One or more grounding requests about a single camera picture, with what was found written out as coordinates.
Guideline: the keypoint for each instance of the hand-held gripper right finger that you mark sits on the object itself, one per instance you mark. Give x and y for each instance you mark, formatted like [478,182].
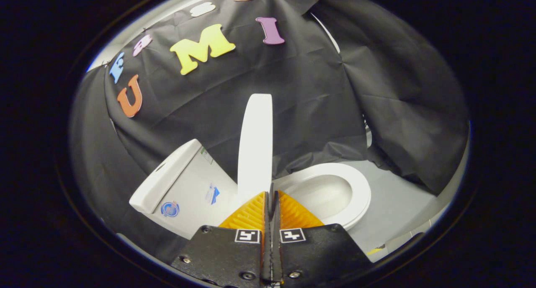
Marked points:
[318,254]

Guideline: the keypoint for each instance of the white toilet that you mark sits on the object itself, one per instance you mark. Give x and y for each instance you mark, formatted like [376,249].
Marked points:
[192,196]

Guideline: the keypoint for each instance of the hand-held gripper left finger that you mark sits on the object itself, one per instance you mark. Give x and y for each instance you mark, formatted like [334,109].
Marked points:
[226,254]

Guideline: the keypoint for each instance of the white toilet tank cover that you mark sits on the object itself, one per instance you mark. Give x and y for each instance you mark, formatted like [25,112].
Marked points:
[163,179]

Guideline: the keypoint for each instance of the white toilet lid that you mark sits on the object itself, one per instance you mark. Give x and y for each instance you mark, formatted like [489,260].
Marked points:
[255,145]

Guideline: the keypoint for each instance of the black backdrop cloth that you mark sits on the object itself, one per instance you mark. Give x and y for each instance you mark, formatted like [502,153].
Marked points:
[314,91]

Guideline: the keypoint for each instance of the yellow tape strip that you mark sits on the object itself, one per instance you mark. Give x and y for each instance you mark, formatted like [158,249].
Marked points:
[374,250]

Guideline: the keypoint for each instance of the white toilet seat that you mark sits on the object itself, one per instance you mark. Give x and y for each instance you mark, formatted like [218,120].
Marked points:
[361,191]

